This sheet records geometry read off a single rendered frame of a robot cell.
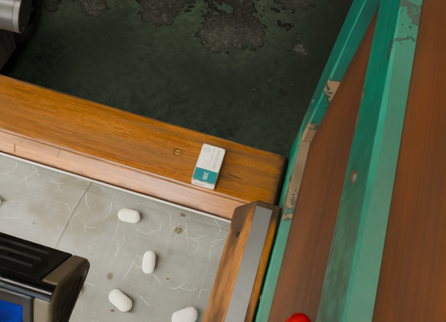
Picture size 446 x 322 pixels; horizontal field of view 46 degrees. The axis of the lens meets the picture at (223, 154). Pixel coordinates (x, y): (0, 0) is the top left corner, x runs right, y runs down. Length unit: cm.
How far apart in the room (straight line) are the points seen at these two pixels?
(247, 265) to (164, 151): 24
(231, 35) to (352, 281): 168
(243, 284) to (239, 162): 22
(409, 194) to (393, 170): 3
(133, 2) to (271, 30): 50
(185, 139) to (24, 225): 27
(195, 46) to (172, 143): 107
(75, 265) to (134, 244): 35
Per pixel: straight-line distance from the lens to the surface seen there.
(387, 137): 27
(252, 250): 66
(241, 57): 184
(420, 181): 23
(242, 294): 65
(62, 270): 43
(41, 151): 85
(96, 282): 78
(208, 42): 187
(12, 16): 71
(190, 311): 74
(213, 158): 78
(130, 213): 78
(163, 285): 77
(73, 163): 83
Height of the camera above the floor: 150
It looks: 65 degrees down
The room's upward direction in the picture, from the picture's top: 9 degrees clockwise
